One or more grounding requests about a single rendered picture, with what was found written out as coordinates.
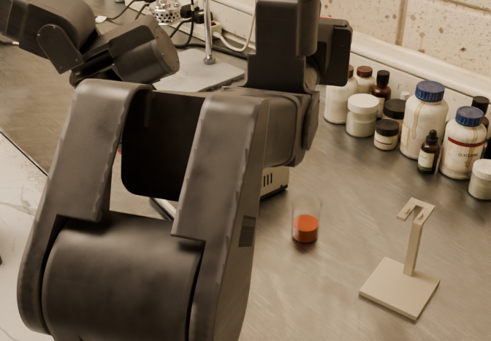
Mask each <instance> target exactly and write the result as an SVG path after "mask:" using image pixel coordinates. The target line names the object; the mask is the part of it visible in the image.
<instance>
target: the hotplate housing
mask: <svg viewBox="0 0 491 341"><path fill-rule="evenodd" d="M288 184H289V166H277V167H268V168H266V169H263V173H262V186H261V193H260V200H261V199H264V198H266V197H268V196H271V195H273V194H275V193H277V192H279V191H282V190H283V189H285V188H288ZM153 199H154V200H155V201H156V202H157V203H158V204H159V205H160V206H161V207H162V208H163V209H164V210H165V211H166V212H167V213H168V214H169V215H170V216H171V217H172V218H173V219H175V213H176V209H175V208H174V207H173V206H172V205H171V204H170V203H169V202H168V201H167V200H165V199H156V198H153Z"/></svg>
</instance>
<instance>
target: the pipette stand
mask: <svg viewBox="0 0 491 341"><path fill-rule="evenodd" d="M434 209H435V206H434V205H432V204H428V203H426V202H423V201H420V200H418V199H415V198H412V197H411V198H410V200H409V201H408V202H407V204H406V205H405V206H404V208H403V209H402V210H401V211H400V212H399V213H398V215H397V219H398V220H401V221H404V222H405V221H406V219H407V218H408V216H409V215H410V214H411V213H412V212H413V210H414V216H413V220H412V224H411V232H410V237H409V241H408V248H407V253H406V260H405V264H401V263H400V262H398V261H395V260H393V259H390V258H388V257H386V256H385V257H384V258H383V260H382V261H381V263H380V264H379V265H378V266H377V267H376V269H375V270H374V271H373V273H372V274H371V276H370V277H369V278H368V279H367V281H366V282H365V284H364V285H363V286H362V287H361V289H360V290H359V295H361V296H363V297H366V298H368V299H370V300H372V301H374V302H376V303H379V304H381V305H383V306H385V307H387V308H389V309H391V310H394V311H395V312H397V313H400V314H401V315H404V316H406V317H408V318H410V319H412V320H414V321H417V319H418V318H419V316H420V315H421V313H422V311H423V309H424V308H425V306H426V305H427V303H428V302H429V300H430V298H431V296H432V295H433V293H434V292H435V290H436V289H437V287H438V285H439V283H440V280H439V279H438V278H435V277H433V276H430V275H428V274H425V273H423V272H420V271H419V270H417V269H415V266H416V260H417V256H418V252H419V245H420V241H421V236H422V230H423V226H424V223H425V221H426V220H427V219H428V218H429V216H430V215H431V213H432V212H433V210H434Z"/></svg>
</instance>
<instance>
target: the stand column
mask: <svg viewBox="0 0 491 341"><path fill-rule="evenodd" d="M203 7H204V21H205V49H206V56H205V57H204V58H203V61H204V64H207V65H211V64H214V63H215V62H216V58H215V57H213V54H212V36H211V20H210V0H203Z"/></svg>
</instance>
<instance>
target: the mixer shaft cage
mask: <svg viewBox="0 0 491 341"><path fill-rule="evenodd" d="M180 9H181V3H180V2H178V0H174V1H173V0H156V1H155V2H153V3H151V4H150V5H149V10H150V11H151V14H152V15H153V16H154V17H155V18H156V20H157V22H158V21H159V22H158V23H159V25H160V26H168V25H173V24H176V23H179V22H180V21H181V16H180ZM171 20H172V22H171Z"/></svg>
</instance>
